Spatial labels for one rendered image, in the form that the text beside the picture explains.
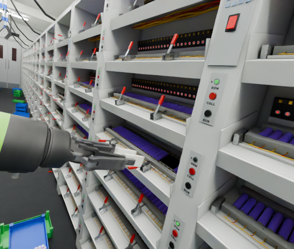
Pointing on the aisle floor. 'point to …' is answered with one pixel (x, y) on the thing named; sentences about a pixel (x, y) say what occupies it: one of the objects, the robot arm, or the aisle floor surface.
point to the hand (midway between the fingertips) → (129, 157)
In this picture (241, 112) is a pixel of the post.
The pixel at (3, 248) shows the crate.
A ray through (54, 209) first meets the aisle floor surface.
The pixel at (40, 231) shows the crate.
